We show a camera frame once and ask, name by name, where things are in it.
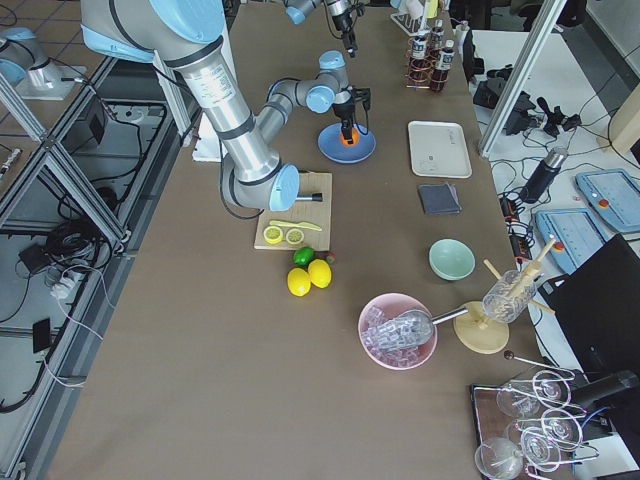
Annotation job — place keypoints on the beige plastic tray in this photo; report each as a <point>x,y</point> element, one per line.
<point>438,150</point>

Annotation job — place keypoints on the grey folded cloth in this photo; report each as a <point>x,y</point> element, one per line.
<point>439,199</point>

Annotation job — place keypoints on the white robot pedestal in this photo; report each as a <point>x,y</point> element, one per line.
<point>207,147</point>

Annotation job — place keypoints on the dark drink bottle middle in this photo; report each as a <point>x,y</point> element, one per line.
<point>442,67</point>

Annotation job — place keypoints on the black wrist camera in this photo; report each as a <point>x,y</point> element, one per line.
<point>362,95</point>

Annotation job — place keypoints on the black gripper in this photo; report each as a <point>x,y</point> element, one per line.
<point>344,110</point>
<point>340,18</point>

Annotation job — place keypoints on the wine glass rack tray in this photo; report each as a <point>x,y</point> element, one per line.
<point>529,427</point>

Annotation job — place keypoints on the black handled knife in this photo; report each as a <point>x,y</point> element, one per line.
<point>312,197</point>

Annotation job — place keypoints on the black spare gripper parts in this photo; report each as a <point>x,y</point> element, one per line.
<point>556,120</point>

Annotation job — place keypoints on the pink plastic cup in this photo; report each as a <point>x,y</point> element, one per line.
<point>414,8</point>

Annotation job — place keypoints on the copper wire bottle holder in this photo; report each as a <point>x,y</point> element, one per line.
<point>429,60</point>

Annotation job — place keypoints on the orange fruit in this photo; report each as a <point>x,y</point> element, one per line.
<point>349,138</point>

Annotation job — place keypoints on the dark drink bottle back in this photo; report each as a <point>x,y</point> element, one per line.
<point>436,38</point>

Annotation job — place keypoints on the aluminium frame post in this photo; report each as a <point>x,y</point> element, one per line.
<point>535,41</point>

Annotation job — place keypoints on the green lime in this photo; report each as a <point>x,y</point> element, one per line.
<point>303,256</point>

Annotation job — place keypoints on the blue plastic plate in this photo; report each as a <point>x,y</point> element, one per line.
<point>331,147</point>

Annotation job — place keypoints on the yellow lemon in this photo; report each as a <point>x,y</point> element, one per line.
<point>320,273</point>
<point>298,282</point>

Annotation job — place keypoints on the dark drink bottle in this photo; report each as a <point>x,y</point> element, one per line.
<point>418,64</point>
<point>442,67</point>
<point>436,38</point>

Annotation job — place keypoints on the white wire cup rack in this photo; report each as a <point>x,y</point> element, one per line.
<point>412,26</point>

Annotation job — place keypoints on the black thermos bottle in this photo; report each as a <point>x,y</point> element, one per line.
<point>543,175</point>

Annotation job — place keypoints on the dark drink bottle front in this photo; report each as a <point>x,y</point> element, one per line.
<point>418,64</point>

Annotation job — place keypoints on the pink bowl with ice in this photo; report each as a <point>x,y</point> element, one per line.
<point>391,341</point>

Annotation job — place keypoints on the sliced lemon pieces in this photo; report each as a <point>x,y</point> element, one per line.
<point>293,233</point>

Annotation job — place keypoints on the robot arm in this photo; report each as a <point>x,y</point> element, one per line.
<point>188,37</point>
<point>299,10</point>

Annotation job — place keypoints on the green ceramic bowl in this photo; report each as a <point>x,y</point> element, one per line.
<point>451,259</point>

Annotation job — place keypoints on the black equipment case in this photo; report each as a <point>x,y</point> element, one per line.
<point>489,85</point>

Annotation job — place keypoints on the wooden cup tree stand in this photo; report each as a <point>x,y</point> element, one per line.
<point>477,331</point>

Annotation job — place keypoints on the blue teach pendant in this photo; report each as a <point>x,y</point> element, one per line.
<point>577,230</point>
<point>614,196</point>

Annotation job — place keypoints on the clear glass on stand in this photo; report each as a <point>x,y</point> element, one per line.
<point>509,296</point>

